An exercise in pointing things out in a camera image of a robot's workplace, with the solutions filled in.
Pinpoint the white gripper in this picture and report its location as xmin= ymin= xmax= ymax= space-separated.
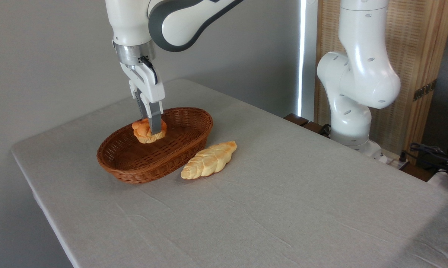
xmin=119 ymin=61 xmax=166 ymax=135

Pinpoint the long pale braided bread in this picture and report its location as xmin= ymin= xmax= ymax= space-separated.
xmin=181 ymin=141 xmax=238 ymax=180

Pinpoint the brown wicker oval basket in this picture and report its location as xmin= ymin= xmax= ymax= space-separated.
xmin=96 ymin=107 xmax=213 ymax=184

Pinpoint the grey tablecloth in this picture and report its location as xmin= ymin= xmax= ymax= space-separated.
xmin=11 ymin=78 xmax=448 ymax=268

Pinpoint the light wooden slatted screen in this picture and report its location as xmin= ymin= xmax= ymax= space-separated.
xmin=315 ymin=0 xmax=448 ymax=165

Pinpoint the black cable bundle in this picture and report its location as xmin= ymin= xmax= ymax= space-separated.
xmin=399 ymin=142 xmax=448 ymax=176

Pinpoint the round orange knotted bread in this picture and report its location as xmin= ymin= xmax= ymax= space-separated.
xmin=132 ymin=118 xmax=168 ymax=144

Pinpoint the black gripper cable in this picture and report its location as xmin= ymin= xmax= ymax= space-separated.
xmin=139 ymin=55 xmax=159 ymax=86

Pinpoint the dark brown wooden furniture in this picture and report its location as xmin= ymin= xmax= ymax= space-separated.
xmin=283 ymin=113 xmax=331 ymax=138

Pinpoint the white vertical window frame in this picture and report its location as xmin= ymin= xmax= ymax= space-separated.
xmin=298 ymin=0 xmax=318 ymax=118

